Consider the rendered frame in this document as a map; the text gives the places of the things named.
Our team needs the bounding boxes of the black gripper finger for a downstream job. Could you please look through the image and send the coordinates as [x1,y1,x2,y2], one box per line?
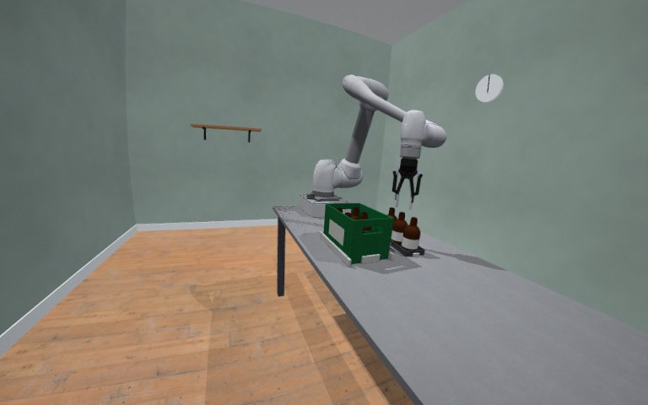
[408,171,423,210]
[392,170,406,208]

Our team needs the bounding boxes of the green bottle crate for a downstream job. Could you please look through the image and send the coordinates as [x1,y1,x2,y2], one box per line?
[323,203,394,264]

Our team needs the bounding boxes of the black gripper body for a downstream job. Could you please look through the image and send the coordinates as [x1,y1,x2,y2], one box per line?
[398,159,418,179]

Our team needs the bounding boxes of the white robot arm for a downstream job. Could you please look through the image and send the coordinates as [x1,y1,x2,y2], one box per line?
[305,75,447,202]

